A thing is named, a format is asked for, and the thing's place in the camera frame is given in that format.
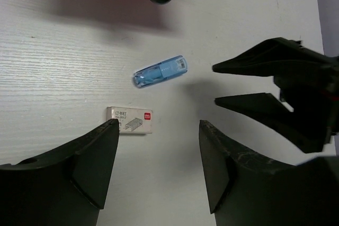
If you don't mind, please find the white staples box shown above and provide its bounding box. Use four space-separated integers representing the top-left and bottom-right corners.
106 106 153 134

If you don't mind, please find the short blue correction tape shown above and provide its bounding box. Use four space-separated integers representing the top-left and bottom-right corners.
132 55 188 88

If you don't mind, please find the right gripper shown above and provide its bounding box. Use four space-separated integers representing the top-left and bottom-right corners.
212 38 338 153

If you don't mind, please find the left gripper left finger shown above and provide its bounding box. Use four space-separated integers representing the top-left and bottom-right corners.
1 119 119 225

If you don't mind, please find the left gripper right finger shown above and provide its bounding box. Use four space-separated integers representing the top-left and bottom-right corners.
199 120 338 225

